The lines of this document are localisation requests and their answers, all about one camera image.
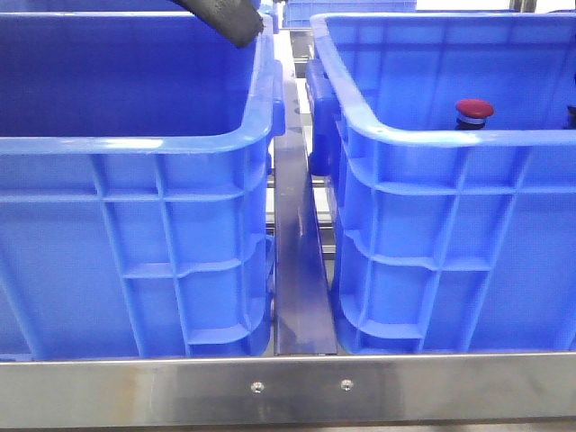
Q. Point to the large blue crate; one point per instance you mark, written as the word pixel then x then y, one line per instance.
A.
pixel 450 241
pixel 134 158

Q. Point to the rail screw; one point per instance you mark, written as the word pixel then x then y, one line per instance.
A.
pixel 257 387
pixel 346 385

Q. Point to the large blue crate left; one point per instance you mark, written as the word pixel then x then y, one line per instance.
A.
pixel 134 158

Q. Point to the steel divider bar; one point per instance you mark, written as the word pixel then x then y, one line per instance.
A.
pixel 303 319

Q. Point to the yellow mushroom push button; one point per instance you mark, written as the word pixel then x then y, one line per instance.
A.
pixel 571 117

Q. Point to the large blue crate right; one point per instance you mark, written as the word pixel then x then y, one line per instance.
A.
pixel 450 241

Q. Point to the steel front rail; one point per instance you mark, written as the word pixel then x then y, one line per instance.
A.
pixel 299 390

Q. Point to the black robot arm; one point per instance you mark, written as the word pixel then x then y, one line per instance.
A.
pixel 238 21

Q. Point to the rail screw left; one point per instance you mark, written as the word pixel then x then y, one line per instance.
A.
pixel 257 387

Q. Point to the red mushroom push button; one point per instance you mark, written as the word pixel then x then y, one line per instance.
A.
pixel 472 114

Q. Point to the blue crate back right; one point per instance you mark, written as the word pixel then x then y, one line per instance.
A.
pixel 297 14

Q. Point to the rail screw right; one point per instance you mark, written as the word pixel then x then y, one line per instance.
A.
pixel 346 385

